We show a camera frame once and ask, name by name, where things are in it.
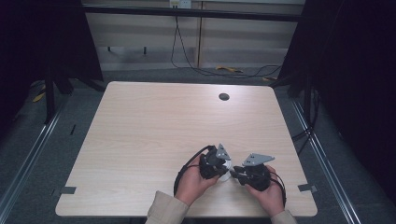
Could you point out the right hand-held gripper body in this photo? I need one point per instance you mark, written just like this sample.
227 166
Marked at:
257 175

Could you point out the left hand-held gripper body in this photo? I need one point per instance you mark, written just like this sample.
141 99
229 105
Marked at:
214 163

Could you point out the small white round object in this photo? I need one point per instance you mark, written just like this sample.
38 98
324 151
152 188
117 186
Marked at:
227 177

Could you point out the person's right hand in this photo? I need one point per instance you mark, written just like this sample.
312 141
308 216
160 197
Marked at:
272 196

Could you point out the person's left hand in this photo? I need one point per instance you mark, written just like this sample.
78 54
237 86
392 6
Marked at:
191 185

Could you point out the grey tape strip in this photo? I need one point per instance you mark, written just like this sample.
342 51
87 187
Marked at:
68 190
307 187

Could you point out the dark round table grommet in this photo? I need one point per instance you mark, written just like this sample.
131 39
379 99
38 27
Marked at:
224 96

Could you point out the small yellow floor tape piece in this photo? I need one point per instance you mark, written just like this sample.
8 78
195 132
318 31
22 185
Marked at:
269 79

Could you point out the dark curtain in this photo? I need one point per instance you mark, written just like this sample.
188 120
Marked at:
351 77
37 37

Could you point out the black horizontal bar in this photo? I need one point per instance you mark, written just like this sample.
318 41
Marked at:
186 13

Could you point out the metal floor rail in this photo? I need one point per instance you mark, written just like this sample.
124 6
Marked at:
323 161
31 155

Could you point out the white wall socket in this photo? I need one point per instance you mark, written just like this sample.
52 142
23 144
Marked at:
180 3

